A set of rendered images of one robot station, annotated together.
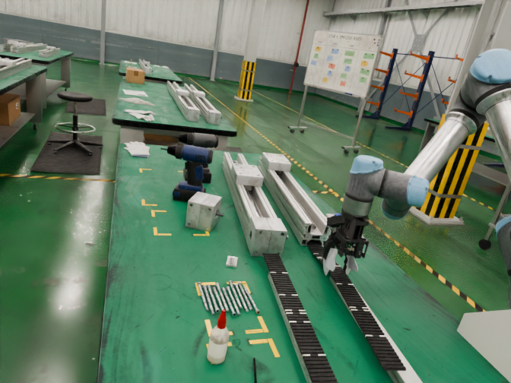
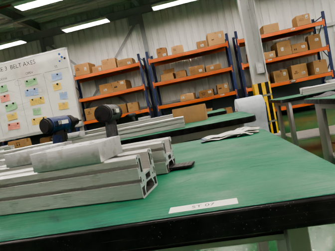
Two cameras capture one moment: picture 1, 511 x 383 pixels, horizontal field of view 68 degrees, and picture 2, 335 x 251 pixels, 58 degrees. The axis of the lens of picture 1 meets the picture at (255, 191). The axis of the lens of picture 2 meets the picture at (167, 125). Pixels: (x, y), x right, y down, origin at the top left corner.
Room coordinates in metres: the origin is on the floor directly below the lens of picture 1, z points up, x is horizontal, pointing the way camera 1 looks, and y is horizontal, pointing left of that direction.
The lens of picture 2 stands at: (2.32, -0.55, 0.94)
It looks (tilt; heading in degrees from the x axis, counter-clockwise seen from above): 3 degrees down; 119
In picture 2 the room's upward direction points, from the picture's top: 11 degrees counter-clockwise
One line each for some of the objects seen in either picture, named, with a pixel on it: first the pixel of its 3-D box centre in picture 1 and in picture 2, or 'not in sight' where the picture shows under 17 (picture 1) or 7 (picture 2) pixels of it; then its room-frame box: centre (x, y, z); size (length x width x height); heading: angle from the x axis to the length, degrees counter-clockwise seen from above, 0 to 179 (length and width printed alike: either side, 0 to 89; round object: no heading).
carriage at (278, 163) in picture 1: (275, 164); (80, 159); (1.82, -0.07, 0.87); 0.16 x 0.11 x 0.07; 14
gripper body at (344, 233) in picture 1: (350, 232); not in sight; (0.96, -0.28, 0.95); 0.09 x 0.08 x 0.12; 15
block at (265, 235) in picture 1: (269, 236); not in sight; (1.10, -0.07, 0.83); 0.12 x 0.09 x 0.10; 104
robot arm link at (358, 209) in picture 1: (357, 205); not in sight; (0.97, -0.28, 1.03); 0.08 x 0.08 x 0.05
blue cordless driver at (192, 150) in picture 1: (184, 172); (68, 142); (1.40, 0.28, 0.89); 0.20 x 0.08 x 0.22; 93
